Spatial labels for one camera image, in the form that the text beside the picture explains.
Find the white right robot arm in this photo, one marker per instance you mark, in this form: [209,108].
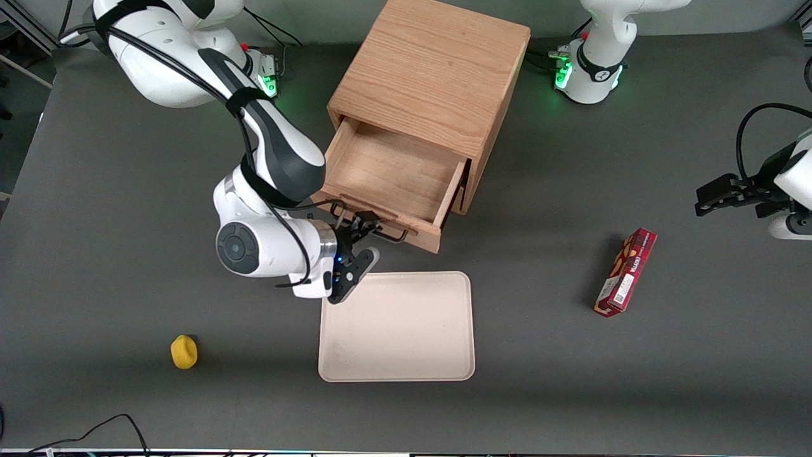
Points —
[158,63]

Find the aluminium frame rail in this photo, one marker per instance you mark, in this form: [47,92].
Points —
[25,25]

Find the yellow lemon toy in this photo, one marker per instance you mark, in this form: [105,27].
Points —
[184,352]

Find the beige plastic tray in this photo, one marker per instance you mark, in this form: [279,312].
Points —
[396,327]

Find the red tartan shortbread box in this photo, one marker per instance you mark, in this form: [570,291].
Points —
[625,273]

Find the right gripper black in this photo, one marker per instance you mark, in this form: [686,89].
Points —
[348,238]

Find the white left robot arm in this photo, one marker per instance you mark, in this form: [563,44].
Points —
[599,70]

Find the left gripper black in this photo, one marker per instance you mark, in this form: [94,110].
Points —
[756,190]

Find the wooden drawer cabinet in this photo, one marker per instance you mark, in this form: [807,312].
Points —
[431,70]

